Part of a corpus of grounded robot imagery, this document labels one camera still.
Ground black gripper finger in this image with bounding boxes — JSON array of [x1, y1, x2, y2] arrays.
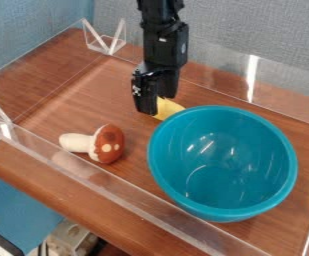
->
[[155, 69, 179, 98], [131, 71, 158, 115]]

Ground grey metal bracket below table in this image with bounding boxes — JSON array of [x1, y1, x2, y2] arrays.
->
[[36, 219, 98, 256]]

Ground clear acrylic barrier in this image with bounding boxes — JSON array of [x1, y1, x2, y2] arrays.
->
[[0, 21, 309, 256]]

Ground blue plastic bowl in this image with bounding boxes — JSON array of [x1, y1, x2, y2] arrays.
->
[[147, 105, 298, 223]]

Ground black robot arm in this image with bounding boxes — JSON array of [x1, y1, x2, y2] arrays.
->
[[131, 0, 189, 116]]

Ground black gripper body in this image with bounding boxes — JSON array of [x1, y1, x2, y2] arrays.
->
[[134, 21, 189, 77]]

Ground brown white toy mushroom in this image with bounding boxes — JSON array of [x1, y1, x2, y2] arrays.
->
[[59, 124, 125, 164]]

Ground yellow toy banana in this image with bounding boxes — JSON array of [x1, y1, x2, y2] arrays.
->
[[154, 97, 185, 121]]

